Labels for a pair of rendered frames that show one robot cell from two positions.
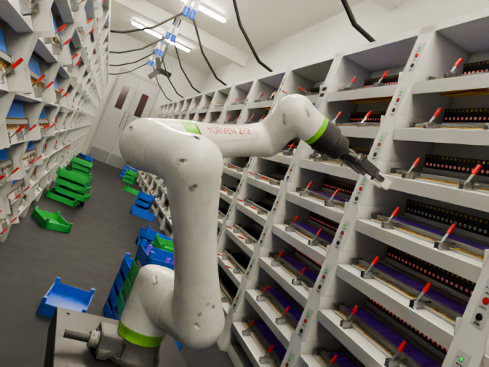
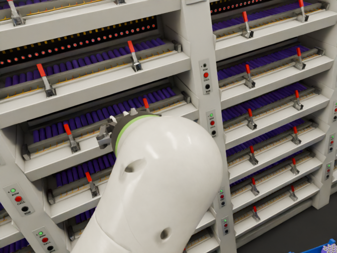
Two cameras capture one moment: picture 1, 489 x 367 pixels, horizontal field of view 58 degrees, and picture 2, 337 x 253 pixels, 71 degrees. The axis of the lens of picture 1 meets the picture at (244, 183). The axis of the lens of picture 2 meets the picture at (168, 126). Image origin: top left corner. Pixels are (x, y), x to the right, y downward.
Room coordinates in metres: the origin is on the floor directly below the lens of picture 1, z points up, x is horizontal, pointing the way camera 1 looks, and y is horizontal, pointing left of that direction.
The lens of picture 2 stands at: (1.23, 0.15, 1.28)
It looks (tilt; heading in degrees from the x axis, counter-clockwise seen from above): 26 degrees down; 272
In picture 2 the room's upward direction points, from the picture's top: 13 degrees counter-clockwise
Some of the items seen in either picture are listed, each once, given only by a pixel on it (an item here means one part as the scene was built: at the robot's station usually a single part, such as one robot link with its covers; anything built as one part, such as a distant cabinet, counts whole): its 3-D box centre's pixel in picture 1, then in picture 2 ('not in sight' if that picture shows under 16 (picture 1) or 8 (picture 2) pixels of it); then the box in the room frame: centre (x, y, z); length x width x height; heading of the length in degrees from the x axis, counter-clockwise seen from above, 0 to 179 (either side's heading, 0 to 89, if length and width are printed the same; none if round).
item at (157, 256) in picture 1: (174, 262); not in sight; (1.97, 0.16, 0.44); 0.30 x 0.20 x 0.08; 116
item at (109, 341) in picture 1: (115, 341); not in sight; (1.14, 0.15, 0.39); 0.26 x 0.15 x 0.06; 112
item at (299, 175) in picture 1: (294, 205); not in sight; (2.44, -0.30, 0.88); 0.20 x 0.09 x 1.75; 109
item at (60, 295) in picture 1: (68, 300); not in sight; (2.11, 0.57, 0.04); 0.30 x 0.20 x 0.08; 13
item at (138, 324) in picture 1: (156, 304); not in sight; (1.16, 0.09, 0.51); 0.16 x 0.13 x 0.19; 51
